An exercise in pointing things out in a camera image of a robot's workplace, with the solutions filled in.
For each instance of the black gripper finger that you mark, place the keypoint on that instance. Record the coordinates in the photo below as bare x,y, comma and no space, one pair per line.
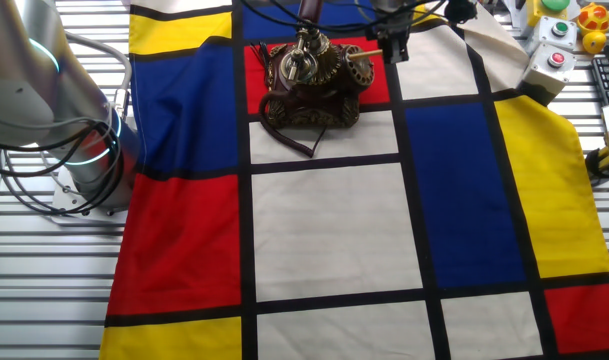
385,47
401,50

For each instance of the brass and red phone handset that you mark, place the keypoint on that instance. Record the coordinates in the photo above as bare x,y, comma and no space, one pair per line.
309,12

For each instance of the yellow and black clamp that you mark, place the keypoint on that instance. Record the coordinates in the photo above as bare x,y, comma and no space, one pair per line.
601,162

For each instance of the grey box with green button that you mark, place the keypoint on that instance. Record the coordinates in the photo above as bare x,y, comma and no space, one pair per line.
544,35

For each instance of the wrist camera with silver bracket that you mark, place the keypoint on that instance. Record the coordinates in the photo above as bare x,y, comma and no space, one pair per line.
459,11

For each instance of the short wooden stick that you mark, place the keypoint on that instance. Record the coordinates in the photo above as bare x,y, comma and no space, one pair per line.
364,55

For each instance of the antique rotary phone base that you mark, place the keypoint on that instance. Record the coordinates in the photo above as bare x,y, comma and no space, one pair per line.
309,107

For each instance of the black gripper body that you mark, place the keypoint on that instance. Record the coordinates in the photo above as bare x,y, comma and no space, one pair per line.
390,29

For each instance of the yellow box with green button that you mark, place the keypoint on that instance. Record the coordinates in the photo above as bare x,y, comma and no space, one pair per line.
536,15

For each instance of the colour block tablecloth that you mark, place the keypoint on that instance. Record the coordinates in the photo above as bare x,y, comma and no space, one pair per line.
334,230

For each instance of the grey box with red button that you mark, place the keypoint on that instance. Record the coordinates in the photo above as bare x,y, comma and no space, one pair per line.
544,75

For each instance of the orange and yellow toy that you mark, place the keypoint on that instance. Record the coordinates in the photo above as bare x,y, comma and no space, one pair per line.
594,19

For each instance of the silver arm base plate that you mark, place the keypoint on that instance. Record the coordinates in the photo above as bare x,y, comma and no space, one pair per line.
66,200

